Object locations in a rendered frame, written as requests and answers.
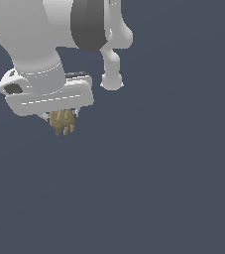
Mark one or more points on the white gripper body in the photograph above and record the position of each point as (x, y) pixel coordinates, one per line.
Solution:
(51, 97)

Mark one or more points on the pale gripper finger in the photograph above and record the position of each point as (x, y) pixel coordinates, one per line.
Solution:
(76, 111)
(45, 116)

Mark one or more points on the tan lumpy object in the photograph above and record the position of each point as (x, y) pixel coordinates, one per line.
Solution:
(62, 121)

